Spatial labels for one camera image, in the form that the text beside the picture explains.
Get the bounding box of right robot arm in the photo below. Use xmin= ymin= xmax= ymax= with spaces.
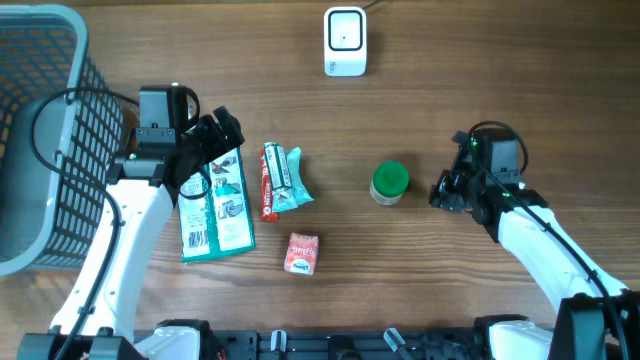
xmin=429 ymin=121 xmax=639 ymax=359

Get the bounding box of green white gum pack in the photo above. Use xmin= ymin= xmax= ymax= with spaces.
xmin=263 ymin=142 xmax=292 ymax=190

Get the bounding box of grey plastic mesh basket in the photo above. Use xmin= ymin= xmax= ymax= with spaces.
xmin=1 ymin=5 xmax=125 ymax=275

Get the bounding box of pink tissue pack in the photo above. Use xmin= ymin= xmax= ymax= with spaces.
xmin=284 ymin=233 xmax=319 ymax=276

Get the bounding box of red chocolate bar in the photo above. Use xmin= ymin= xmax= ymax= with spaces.
xmin=260 ymin=151 xmax=279 ymax=223

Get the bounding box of white barcode scanner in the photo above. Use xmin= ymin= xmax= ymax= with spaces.
xmin=323 ymin=6 xmax=368 ymax=77

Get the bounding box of light teal sachet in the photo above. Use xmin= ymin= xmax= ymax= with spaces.
xmin=272 ymin=148 xmax=313 ymax=213

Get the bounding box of green lid jar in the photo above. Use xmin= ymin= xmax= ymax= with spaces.
xmin=370 ymin=161 xmax=410 ymax=206

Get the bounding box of large green white packet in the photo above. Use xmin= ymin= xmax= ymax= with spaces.
xmin=178 ymin=148 xmax=255 ymax=263

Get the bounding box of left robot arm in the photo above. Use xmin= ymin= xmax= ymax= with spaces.
xmin=17 ymin=86 xmax=244 ymax=359

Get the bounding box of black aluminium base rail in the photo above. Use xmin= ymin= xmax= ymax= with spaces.
xmin=206 ymin=328 xmax=483 ymax=360

